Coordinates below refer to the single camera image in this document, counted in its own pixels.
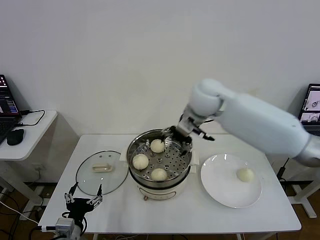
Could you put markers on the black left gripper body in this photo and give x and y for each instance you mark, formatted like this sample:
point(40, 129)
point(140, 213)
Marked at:
point(79, 206)

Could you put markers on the white side table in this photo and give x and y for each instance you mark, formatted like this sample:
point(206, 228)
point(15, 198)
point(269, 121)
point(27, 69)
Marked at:
point(35, 145)
point(302, 200)

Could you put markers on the cream electric cooker base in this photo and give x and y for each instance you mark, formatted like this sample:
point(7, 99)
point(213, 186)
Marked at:
point(162, 192)

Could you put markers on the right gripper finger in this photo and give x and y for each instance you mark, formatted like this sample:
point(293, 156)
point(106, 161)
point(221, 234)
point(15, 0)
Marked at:
point(187, 147)
point(168, 131)

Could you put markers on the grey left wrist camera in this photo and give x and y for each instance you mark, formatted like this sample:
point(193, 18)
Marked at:
point(65, 225)

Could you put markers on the dark grey laptop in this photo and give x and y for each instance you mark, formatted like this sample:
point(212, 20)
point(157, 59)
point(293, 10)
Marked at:
point(311, 105)

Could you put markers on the stainless steel steamer basket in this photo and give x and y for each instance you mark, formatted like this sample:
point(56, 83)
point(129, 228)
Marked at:
point(175, 162)

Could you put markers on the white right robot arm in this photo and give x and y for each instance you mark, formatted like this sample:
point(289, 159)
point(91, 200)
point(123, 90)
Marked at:
point(255, 125)

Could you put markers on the white steamed baozi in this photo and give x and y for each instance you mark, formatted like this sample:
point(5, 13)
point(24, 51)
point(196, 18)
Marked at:
point(140, 161)
point(159, 174)
point(245, 175)
point(157, 146)

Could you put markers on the black computer mouse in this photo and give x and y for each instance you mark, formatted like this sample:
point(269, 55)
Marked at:
point(15, 137)

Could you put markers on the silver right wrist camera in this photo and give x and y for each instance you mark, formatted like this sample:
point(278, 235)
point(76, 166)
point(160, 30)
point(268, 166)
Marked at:
point(186, 121)

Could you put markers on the laptop with red edge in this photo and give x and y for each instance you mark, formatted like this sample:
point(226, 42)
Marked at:
point(7, 105)

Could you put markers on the round glass lid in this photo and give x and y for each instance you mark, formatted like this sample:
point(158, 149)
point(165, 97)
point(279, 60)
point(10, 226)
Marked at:
point(100, 180)

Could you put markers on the white round plate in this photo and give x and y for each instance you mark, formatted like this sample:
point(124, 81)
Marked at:
point(225, 190)

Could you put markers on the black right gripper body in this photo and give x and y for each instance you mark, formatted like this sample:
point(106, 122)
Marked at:
point(186, 133)

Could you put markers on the white wall socket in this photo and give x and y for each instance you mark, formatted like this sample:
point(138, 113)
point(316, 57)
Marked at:
point(37, 167)

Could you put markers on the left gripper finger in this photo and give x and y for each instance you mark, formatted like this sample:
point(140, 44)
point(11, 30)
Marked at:
point(70, 193)
point(98, 198)

